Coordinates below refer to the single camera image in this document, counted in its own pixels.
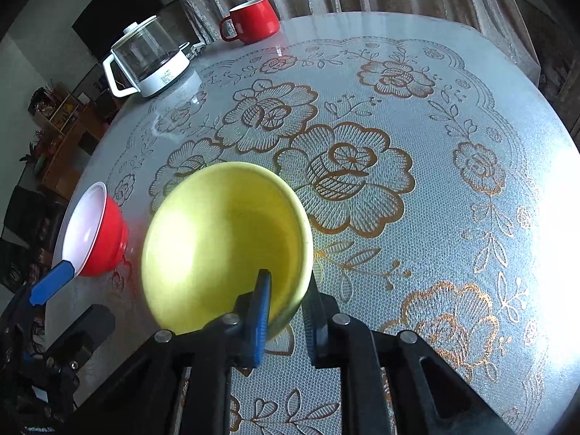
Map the wooden shelf box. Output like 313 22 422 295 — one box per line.
29 84 83 137

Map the wooden desk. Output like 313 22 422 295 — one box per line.
32 100 123 200

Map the red bowl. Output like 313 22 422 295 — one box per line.
57 181 130 278

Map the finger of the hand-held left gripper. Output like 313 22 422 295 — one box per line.
29 260 76 307
43 303 117 367

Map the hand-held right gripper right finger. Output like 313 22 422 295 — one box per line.
303 276 517 435

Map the lace flower print tablecloth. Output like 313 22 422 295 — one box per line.
43 11 580 435

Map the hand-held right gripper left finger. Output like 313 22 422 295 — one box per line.
77 268 273 435

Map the black wall television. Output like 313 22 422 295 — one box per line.
71 0 182 62

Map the glass kettle white base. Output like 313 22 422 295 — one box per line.
102 15 207 99

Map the yellow bowl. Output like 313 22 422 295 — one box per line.
141 162 314 340

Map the dark furniture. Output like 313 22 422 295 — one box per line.
0 186 66 291

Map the green potted plant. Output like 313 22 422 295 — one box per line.
20 142 49 178

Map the red mug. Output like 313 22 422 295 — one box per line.
219 0 282 45

